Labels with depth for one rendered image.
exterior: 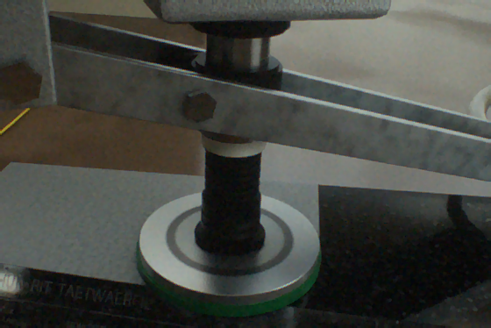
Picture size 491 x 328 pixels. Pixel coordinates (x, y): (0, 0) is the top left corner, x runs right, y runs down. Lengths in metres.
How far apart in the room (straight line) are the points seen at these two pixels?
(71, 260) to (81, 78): 0.27
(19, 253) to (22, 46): 0.32
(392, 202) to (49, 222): 0.48
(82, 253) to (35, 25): 0.33
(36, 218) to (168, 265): 0.22
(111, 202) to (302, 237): 0.27
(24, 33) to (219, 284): 0.31
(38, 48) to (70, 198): 0.39
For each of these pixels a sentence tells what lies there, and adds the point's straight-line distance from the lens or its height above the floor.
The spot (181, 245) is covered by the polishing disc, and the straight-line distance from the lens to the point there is 0.62.
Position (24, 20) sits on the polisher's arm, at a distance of 0.42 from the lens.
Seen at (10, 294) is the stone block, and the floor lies 0.78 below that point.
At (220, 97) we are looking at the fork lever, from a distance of 0.49.
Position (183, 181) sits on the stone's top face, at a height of 0.80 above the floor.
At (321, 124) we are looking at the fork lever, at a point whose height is 0.99.
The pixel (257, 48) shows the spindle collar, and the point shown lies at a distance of 0.52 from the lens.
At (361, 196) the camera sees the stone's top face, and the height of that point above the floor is 0.80.
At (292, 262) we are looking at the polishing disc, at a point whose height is 0.83.
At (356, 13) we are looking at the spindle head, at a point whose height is 1.11.
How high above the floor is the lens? 1.20
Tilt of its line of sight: 27 degrees down
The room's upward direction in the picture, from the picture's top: 3 degrees clockwise
